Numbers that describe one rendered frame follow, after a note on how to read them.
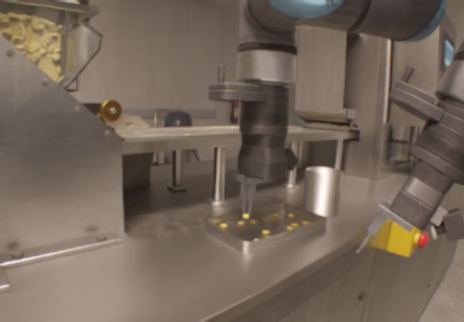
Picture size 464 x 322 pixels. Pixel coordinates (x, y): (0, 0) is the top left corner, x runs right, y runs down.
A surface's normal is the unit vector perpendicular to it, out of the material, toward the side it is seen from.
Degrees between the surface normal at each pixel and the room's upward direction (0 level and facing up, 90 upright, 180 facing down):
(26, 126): 90
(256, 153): 87
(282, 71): 90
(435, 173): 94
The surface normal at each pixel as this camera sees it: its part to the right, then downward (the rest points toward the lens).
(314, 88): -0.72, 0.08
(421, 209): -0.51, 0.00
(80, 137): 0.70, 0.15
